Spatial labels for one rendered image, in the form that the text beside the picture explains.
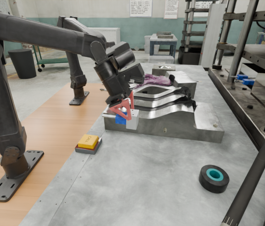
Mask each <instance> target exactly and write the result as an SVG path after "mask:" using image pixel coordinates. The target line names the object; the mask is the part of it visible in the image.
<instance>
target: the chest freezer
mask: <svg viewBox="0 0 265 226"><path fill-rule="evenodd" d="M88 28H90V29H92V30H94V31H98V32H100V33H101V34H103V35H104V37H105V38H106V41H107V42H112V41H114V42H115V44H118V43H120V28H101V27H88Z"/></svg>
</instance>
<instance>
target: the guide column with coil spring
mask: <svg viewBox="0 0 265 226"><path fill-rule="evenodd" d="M258 3H259V0H250V1H249V4H248V9H247V12H246V15H245V19H244V22H243V26H242V29H241V33H240V36H239V40H238V43H237V47H236V50H235V54H234V57H233V61H232V64H231V68H230V72H229V75H228V78H227V82H229V83H234V80H235V78H230V77H229V76H236V74H237V71H238V68H239V64H240V61H241V58H242V54H243V51H244V48H245V45H246V42H247V39H248V35H249V32H250V29H251V26H252V22H253V18H254V14H255V12H256V9H257V6H258Z"/></svg>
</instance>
